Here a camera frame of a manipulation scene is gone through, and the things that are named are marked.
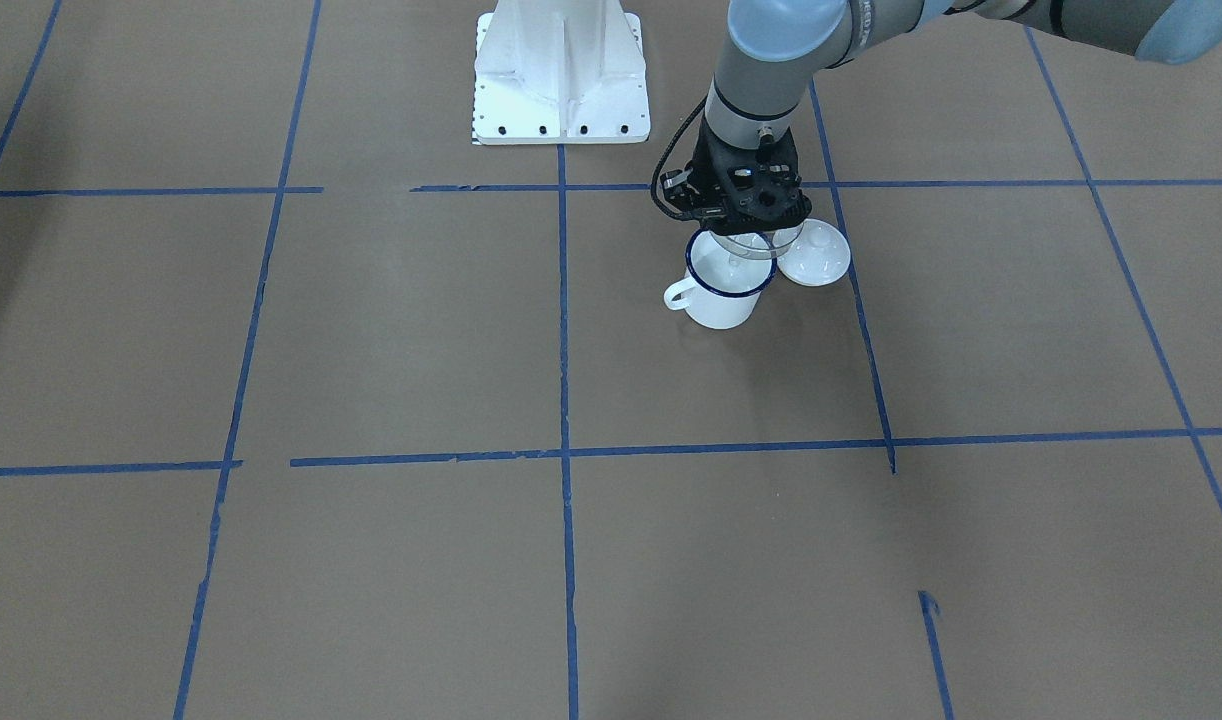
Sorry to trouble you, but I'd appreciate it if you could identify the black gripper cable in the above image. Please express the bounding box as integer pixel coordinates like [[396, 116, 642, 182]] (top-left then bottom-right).
[[651, 98, 710, 216]]

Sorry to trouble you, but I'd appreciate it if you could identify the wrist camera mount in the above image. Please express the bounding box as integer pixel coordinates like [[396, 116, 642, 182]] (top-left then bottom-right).
[[651, 120, 811, 236]]

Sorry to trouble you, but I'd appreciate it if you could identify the white pedestal base plate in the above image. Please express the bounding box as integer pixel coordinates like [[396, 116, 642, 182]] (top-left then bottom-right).
[[470, 1, 653, 145]]

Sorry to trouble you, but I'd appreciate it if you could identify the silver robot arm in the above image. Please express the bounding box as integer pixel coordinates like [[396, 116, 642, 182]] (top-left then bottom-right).
[[704, 1, 1222, 150]]

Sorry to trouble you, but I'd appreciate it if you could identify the white mug lid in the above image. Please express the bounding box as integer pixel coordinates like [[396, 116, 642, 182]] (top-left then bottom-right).
[[777, 218, 852, 287]]

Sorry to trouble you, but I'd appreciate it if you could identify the clear glass funnel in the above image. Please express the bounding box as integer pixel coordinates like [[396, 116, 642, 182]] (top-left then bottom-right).
[[715, 231, 781, 262]]

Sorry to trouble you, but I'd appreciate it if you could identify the white enamel mug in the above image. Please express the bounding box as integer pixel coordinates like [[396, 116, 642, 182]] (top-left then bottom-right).
[[664, 231, 777, 331]]

